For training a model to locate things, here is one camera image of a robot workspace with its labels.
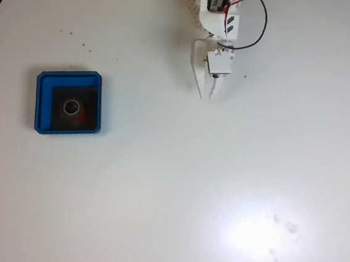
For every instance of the red tape roll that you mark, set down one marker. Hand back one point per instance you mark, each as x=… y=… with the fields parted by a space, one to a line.
x=82 y=116

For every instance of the blue square box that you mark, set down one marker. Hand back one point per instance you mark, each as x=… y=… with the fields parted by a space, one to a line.
x=44 y=103

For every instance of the black square pad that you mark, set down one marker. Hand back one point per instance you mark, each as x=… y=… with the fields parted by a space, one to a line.
x=92 y=98

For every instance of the white square camera box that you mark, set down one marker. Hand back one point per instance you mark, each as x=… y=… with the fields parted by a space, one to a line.
x=219 y=64

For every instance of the white perforated base plate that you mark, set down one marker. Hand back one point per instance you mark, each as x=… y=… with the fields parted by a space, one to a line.
x=193 y=10

